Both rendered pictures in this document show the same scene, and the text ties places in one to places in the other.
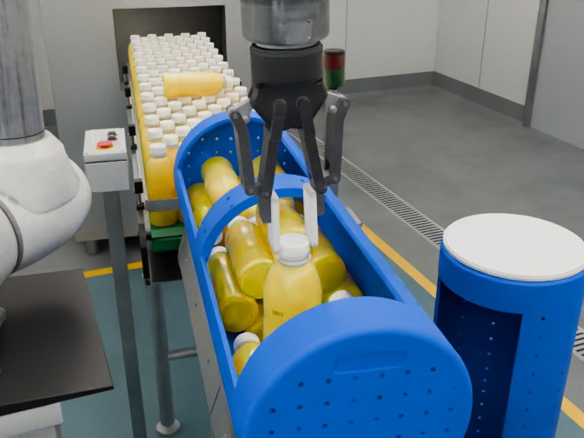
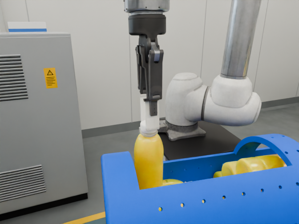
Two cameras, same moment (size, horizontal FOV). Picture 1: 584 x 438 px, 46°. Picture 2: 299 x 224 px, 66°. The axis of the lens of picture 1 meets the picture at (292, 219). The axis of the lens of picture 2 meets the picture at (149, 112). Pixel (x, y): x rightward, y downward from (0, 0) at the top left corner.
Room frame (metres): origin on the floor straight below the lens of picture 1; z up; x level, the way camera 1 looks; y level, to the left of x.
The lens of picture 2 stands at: (0.72, -0.49, 1.50)
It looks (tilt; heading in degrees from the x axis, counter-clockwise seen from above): 21 degrees down; 90
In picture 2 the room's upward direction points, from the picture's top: straight up
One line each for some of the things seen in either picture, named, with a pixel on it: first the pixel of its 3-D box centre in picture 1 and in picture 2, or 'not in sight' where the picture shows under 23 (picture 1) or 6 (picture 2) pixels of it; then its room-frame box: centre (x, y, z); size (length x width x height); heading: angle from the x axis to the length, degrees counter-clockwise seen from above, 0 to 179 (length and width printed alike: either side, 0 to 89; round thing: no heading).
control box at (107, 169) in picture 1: (107, 158); not in sight; (1.66, 0.47, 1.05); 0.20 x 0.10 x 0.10; 14
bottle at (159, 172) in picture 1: (161, 187); not in sight; (1.61, 0.33, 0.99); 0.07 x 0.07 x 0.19
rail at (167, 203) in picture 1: (228, 198); not in sight; (1.60, 0.16, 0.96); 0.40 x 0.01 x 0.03; 104
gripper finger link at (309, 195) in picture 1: (310, 215); (152, 114); (0.73, -0.02, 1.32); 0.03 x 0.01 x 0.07; 15
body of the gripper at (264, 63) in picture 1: (287, 84); (147, 38); (0.72, 0.00, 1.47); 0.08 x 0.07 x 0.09; 105
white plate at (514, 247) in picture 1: (514, 244); not in sight; (1.22, -0.44, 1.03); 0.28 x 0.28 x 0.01
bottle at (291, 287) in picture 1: (292, 320); (148, 164); (0.72, 0.00, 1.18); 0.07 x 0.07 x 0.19
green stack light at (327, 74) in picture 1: (333, 76); not in sight; (1.98, -0.12, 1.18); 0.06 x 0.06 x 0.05
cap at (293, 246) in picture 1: (293, 248); (148, 126); (0.72, 0.00, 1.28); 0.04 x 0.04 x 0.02
